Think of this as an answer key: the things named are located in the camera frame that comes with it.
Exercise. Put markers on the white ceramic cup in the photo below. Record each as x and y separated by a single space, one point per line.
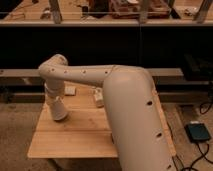
58 110

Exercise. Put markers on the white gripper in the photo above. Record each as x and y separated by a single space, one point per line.
51 95

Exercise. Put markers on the black foot pedal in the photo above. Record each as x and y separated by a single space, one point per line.
197 132

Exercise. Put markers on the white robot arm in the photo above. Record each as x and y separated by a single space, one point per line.
130 104

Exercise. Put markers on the beige sponge block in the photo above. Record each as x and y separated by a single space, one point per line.
70 91

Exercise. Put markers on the wooden folding table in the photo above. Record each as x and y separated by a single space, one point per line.
84 133

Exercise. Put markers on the red crate on shelf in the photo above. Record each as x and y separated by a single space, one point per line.
132 8

